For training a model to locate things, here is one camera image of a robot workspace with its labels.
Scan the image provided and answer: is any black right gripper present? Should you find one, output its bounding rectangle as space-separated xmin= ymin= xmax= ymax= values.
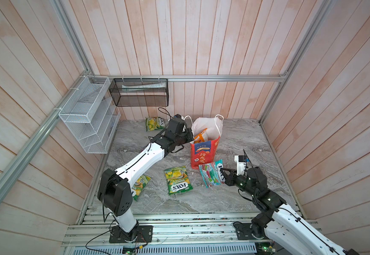
xmin=219 ymin=166 xmax=255 ymax=198

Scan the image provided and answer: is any orange mango snack bag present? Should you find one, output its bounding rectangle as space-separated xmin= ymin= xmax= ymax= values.
xmin=194 ymin=128 xmax=208 ymax=143

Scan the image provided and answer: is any red paper bag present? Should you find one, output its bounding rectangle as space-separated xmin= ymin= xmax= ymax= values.
xmin=190 ymin=114 xmax=224 ymax=169

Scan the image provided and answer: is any teal red Fox's candy bag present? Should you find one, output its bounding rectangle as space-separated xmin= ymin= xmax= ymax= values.
xmin=199 ymin=160 xmax=225 ymax=188

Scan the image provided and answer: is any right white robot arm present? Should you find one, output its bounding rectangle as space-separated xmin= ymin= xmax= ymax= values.
xmin=221 ymin=167 xmax=358 ymax=255

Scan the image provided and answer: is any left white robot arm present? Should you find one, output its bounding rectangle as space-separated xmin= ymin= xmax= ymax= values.
xmin=97 ymin=114 xmax=194 ymax=241

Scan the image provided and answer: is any green Fox's candy bag rear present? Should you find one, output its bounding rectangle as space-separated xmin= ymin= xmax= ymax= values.
xmin=146 ymin=117 xmax=166 ymax=132

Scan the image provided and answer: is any green fox's candy bag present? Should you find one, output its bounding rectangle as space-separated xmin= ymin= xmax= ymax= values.
xmin=132 ymin=175 xmax=151 ymax=201
xmin=164 ymin=166 xmax=193 ymax=195
xmin=146 ymin=117 xmax=166 ymax=132

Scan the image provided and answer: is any green Fox's candy bag centre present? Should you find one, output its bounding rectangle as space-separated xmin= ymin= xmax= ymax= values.
xmin=164 ymin=166 xmax=193 ymax=195

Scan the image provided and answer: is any green Fox's candy bag left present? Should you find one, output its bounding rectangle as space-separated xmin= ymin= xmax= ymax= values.
xmin=132 ymin=175 xmax=151 ymax=201

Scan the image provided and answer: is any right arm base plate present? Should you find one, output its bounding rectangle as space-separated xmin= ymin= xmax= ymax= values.
xmin=232 ymin=222 xmax=265 ymax=240

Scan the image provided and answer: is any black wire mesh basket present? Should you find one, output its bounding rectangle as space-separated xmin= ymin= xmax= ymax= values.
xmin=108 ymin=78 xmax=169 ymax=107

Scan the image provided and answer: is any white wire mesh shelf rack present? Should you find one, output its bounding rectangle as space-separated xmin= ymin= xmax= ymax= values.
xmin=59 ymin=75 xmax=121 ymax=154

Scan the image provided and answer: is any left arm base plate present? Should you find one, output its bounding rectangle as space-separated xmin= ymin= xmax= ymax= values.
xmin=109 ymin=225 xmax=153 ymax=243

